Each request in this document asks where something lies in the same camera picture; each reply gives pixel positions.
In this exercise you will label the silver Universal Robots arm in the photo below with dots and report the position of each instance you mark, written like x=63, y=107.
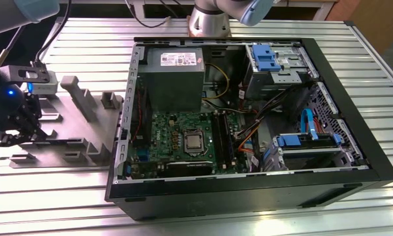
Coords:
x=6, y=14

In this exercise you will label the grey parts rack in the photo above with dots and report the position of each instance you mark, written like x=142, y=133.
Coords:
x=71, y=127

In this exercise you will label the metal drive cage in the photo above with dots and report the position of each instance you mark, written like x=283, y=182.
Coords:
x=281, y=77

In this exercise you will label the grey power supply unit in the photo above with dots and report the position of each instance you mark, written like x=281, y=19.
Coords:
x=173, y=88

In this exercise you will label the silver CPU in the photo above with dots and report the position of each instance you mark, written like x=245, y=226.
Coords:
x=193, y=142

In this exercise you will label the metal disk bay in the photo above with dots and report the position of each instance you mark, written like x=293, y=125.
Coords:
x=345, y=155

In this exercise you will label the hard disk in blue carrier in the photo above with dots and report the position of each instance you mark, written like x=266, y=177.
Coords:
x=289, y=141

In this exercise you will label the black graphics card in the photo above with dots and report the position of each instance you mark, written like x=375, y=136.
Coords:
x=186, y=169

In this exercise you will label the black open PC case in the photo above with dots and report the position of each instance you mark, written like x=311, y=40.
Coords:
x=215, y=196

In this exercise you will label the green motherboard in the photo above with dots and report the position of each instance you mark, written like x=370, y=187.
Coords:
x=163, y=127

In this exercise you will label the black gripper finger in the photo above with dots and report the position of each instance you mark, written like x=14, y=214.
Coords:
x=33, y=118
x=9, y=139

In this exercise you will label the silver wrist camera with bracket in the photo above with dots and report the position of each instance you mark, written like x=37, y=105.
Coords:
x=43, y=88

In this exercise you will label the blue drive bay latch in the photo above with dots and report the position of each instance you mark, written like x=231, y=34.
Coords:
x=262, y=52

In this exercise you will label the wooden cabinet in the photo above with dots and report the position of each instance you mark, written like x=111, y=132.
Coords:
x=373, y=19

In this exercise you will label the black table corner cap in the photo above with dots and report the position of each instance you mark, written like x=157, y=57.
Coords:
x=58, y=20
x=349, y=23

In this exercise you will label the RAM stick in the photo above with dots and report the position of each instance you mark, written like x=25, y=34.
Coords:
x=65, y=140
x=230, y=152

